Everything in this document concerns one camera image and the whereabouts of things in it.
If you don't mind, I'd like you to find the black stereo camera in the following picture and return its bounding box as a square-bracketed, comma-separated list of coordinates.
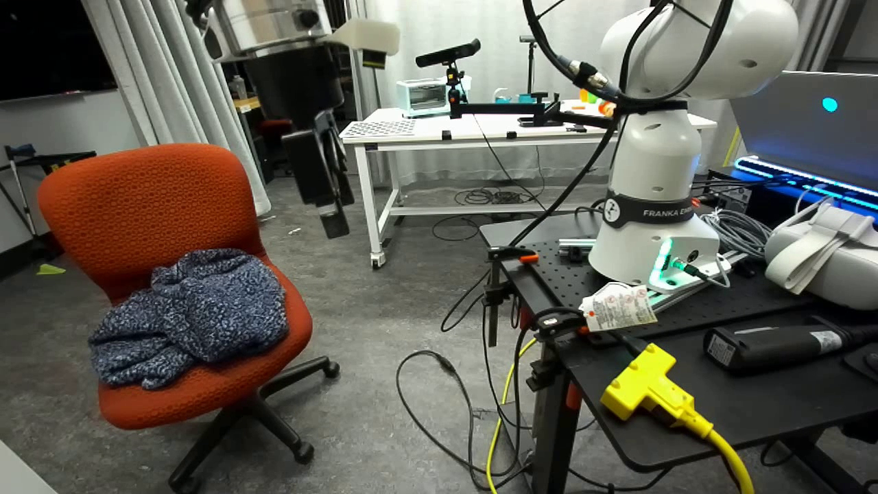
[415, 35, 482, 72]

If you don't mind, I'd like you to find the black wall screen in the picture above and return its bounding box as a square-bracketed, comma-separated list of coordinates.
[0, 0, 120, 103]

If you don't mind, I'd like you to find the orange office chair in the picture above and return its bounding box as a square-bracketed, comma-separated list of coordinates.
[36, 139, 343, 490]

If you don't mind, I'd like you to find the grey cable bundle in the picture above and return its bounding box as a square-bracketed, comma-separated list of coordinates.
[697, 206, 774, 263]

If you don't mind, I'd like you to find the black looped floor cable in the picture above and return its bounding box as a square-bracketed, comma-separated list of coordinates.
[393, 348, 516, 489]

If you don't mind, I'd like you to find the long wooden desk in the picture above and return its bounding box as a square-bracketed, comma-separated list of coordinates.
[229, 88, 269, 119]

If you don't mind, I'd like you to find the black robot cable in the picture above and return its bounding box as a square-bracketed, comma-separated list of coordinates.
[500, 0, 737, 256]

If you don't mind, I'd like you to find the white toy microwave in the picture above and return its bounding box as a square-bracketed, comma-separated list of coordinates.
[393, 76, 453, 119]

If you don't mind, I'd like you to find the thin yellow cable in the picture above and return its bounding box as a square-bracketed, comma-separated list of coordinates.
[482, 331, 542, 494]

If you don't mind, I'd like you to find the black clamp with orange handle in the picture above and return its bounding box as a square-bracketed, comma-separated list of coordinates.
[480, 245, 542, 350]

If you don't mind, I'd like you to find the laptop with blue light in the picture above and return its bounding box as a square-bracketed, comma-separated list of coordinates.
[726, 69, 878, 226]

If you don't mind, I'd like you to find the white metal table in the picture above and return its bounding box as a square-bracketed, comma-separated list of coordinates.
[336, 103, 626, 272]

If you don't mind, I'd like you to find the black crutch stand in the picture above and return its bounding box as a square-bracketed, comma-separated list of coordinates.
[0, 139, 98, 241]

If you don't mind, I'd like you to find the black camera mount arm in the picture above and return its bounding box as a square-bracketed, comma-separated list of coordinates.
[445, 62, 565, 130]

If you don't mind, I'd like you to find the black upright stand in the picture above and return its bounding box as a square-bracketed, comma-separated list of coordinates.
[516, 32, 549, 99]

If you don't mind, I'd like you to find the white green base bracket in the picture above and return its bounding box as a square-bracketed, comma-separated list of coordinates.
[644, 234, 736, 296]

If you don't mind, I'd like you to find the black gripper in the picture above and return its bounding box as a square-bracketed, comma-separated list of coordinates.
[303, 108, 356, 241]

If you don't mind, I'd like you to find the grey strapped headset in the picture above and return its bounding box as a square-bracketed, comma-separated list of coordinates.
[762, 200, 878, 313]

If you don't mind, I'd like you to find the blue knit sweater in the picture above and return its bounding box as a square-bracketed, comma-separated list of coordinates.
[88, 248, 291, 392]

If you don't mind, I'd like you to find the white printed paper packet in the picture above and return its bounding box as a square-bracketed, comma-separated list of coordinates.
[575, 279, 660, 335]

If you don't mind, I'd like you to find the black metal workbench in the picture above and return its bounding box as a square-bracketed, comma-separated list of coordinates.
[476, 213, 878, 494]

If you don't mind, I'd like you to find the yellow power plug with cable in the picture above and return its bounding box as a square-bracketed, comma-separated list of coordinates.
[598, 339, 756, 494]

